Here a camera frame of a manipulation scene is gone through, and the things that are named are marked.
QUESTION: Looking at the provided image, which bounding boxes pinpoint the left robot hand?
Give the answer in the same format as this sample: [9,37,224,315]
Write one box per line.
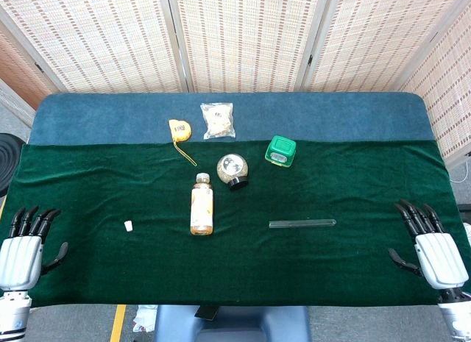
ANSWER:
[0,205,69,291]

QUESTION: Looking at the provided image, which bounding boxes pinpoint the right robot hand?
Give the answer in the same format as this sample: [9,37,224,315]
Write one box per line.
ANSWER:
[388,199,470,290]

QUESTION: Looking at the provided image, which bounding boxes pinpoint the clear glass test tube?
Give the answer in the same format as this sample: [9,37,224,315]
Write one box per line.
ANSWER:
[269,218,337,229]

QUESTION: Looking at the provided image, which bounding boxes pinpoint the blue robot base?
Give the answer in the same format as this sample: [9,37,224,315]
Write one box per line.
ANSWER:
[153,304,313,342]

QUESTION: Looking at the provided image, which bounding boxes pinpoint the black round ribbed object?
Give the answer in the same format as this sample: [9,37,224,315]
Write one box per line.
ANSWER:
[0,132,25,196]

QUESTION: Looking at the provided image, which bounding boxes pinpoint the dark green velvet cloth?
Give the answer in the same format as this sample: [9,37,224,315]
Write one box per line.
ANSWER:
[0,139,471,308]

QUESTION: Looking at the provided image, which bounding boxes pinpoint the white crumpled cloth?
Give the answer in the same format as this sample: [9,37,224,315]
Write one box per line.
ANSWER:
[132,304,159,334]

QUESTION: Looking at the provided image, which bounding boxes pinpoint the woven folding screen panel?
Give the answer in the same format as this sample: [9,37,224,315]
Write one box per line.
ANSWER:
[167,0,332,93]
[301,0,471,93]
[397,3,471,165]
[0,20,60,110]
[0,0,185,93]

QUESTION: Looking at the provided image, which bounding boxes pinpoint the blue table cover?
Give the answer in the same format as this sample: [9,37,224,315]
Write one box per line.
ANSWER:
[28,91,436,146]

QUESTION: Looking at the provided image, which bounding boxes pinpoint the orange juice bottle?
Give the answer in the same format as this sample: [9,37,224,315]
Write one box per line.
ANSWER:
[189,173,215,236]

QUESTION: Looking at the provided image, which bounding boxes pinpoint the green plastic box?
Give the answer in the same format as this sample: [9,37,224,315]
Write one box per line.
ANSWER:
[263,135,297,168]

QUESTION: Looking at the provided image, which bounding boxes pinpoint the small black flat object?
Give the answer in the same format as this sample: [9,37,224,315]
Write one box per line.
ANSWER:
[194,305,220,320]

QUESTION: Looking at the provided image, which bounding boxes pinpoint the yellow tape measure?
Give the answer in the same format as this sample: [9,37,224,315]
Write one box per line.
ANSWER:
[168,118,198,168]

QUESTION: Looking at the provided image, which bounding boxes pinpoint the round glass jar black lid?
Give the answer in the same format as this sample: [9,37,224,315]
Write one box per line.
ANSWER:
[216,154,249,191]

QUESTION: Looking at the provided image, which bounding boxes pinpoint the clear plastic snack bag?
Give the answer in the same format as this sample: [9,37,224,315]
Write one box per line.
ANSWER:
[199,102,237,140]

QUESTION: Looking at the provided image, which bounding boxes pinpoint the thin white cable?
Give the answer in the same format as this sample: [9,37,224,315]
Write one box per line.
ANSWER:
[449,168,471,183]

